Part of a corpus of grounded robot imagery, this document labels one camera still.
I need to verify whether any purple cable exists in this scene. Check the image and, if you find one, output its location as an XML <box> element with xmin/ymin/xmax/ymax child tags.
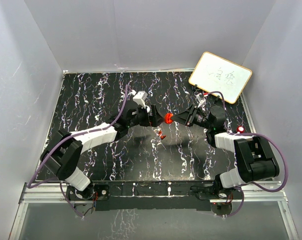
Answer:
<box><xmin>26</xmin><ymin>84</ymin><xmax>139</xmax><ymax>190</ymax></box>
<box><xmin>205</xmin><ymin>91</ymin><xmax>289</xmax><ymax>193</ymax></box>

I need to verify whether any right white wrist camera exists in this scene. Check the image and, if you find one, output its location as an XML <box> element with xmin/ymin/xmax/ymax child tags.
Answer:
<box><xmin>197</xmin><ymin>94</ymin><xmax>208</xmax><ymax>108</ymax></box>

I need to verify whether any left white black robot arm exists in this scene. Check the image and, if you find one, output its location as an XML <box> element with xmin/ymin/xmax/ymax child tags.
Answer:
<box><xmin>40</xmin><ymin>105</ymin><xmax>164</xmax><ymax>200</ymax></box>

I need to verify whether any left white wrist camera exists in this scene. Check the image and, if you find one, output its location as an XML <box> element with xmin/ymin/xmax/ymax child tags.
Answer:
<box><xmin>133</xmin><ymin>91</ymin><xmax>148</xmax><ymax>108</ymax></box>

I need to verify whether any aluminium front rail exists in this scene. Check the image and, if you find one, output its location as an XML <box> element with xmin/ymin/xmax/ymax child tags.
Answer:
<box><xmin>19</xmin><ymin>183</ymin><xmax>288</xmax><ymax>204</ymax></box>

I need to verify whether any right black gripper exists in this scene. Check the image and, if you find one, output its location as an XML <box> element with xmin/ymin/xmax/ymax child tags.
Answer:
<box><xmin>170</xmin><ymin>104</ymin><xmax>213</xmax><ymax>130</ymax></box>

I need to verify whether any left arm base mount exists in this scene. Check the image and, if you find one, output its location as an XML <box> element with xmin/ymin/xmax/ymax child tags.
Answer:
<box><xmin>66</xmin><ymin>183</ymin><xmax>109</xmax><ymax>202</ymax></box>

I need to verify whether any red emergency stop button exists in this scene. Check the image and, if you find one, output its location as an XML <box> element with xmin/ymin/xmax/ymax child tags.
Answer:
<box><xmin>237</xmin><ymin>126</ymin><xmax>245</xmax><ymax>134</ymax></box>

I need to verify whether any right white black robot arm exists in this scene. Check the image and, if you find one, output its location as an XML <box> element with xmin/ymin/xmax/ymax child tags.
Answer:
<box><xmin>165</xmin><ymin>105</ymin><xmax>280</xmax><ymax>199</ymax></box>

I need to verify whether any red earbud charging case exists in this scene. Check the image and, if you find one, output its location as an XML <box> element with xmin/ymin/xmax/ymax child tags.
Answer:
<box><xmin>164</xmin><ymin>113</ymin><xmax>173</xmax><ymax>124</ymax></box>

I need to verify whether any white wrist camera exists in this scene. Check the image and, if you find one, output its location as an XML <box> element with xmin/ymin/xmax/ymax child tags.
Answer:
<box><xmin>197</xmin><ymin>94</ymin><xmax>208</xmax><ymax>108</ymax></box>
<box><xmin>133</xmin><ymin>91</ymin><xmax>148</xmax><ymax>108</ymax></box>

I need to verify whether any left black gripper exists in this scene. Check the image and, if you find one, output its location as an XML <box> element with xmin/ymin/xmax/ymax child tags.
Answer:
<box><xmin>127</xmin><ymin>104</ymin><xmax>164</xmax><ymax>129</ymax></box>

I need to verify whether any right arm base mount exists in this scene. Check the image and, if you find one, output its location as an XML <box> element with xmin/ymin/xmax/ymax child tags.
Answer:
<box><xmin>190</xmin><ymin>185</ymin><xmax>236</xmax><ymax>202</ymax></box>

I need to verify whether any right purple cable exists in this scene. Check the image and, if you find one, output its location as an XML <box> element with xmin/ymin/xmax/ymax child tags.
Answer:
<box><xmin>205</xmin><ymin>91</ymin><xmax>289</xmax><ymax>193</ymax></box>

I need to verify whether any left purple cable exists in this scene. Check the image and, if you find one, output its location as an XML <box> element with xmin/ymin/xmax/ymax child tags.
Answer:
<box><xmin>26</xmin><ymin>84</ymin><xmax>139</xmax><ymax>190</ymax></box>

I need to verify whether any small whiteboard yellow frame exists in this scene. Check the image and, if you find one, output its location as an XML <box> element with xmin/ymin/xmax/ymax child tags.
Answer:
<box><xmin>189</xmin><ymin>51</ymin><xmax>253</xmax><ymax>104</ymax></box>

